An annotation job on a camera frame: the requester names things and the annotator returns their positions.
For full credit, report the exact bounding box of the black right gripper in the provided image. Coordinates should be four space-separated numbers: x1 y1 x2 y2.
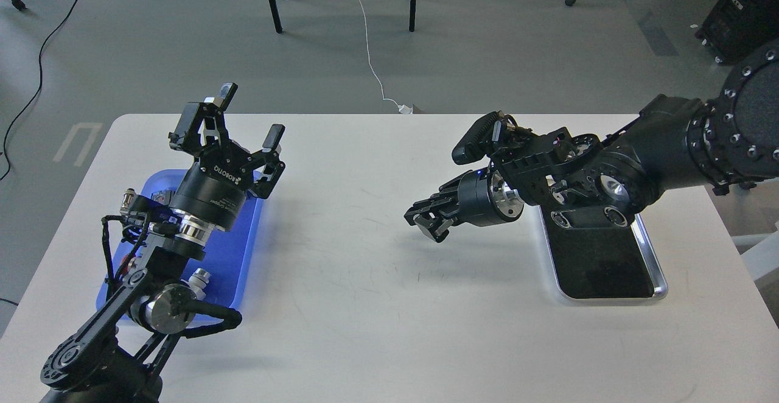
404 170 524 243

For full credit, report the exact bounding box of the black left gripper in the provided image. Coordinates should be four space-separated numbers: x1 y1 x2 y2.
168 82 285 231

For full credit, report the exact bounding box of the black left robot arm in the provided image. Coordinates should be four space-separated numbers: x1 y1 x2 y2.
41 82 285 402

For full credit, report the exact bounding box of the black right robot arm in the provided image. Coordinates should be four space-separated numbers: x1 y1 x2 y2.
404 40 778 242

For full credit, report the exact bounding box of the blue plastic tray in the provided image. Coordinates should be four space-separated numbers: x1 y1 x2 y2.
112 168 264 311

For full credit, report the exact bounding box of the silver cylindrical connector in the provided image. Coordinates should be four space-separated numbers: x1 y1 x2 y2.
119 187 137 216

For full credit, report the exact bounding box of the silver metal tray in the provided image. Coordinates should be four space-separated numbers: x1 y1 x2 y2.
540 207 668 305

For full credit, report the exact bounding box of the white rolling chair leg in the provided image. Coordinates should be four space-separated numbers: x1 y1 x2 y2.
731 231 778 281

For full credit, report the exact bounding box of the black equipment case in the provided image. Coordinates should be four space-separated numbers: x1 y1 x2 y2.
695 0 778 65

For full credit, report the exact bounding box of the black cable on floor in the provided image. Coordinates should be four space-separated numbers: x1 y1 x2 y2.
0 0 141 183

